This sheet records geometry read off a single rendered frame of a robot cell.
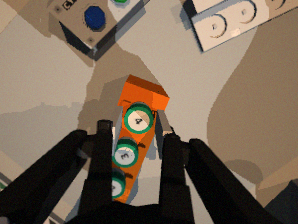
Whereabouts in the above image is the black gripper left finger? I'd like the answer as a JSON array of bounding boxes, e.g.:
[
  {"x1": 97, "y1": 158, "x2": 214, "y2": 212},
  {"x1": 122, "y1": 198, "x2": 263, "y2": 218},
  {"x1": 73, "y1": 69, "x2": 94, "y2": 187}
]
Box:
[{"x1": 0, "y1": 106, "x2": 123, "y2": 224}]

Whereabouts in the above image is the white button panel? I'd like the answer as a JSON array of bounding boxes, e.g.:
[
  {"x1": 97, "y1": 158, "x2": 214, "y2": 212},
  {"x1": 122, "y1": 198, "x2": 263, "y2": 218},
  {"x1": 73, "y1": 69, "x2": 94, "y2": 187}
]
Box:
[{"x1": 46, "y1": 0, "x2": 149, "y2": 50}]

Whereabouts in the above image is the green round cap with cream number 4 dot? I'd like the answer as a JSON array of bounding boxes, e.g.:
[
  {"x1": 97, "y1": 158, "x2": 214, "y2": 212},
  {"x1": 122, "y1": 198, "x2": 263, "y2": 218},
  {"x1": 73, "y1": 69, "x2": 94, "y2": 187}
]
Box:
[{"x1": 124, "y1": 103, "x2": 153, "y2": 134}]

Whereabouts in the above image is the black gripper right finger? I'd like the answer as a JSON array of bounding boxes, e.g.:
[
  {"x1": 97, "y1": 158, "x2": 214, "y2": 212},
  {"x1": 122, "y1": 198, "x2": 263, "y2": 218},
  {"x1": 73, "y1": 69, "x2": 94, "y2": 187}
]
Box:
[{"x1": 154, "y1": 109, "x2": 283, "y2": 224}]

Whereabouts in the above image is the green screw cap with number 3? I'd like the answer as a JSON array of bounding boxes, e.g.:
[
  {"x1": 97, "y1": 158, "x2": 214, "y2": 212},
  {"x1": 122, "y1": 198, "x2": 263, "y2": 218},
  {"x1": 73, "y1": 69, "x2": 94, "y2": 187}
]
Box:
[{"x1": 112, "y1": 139, "x2": 139, "y2": 168}]

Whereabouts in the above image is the orange rectangular tube rack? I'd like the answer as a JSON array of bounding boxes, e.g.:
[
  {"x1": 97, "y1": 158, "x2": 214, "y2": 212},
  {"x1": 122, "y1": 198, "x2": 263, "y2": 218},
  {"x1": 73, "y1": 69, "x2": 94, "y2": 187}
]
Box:
[{"x1": 112, "y1": 75, "x2": 170, "y2": 203}]

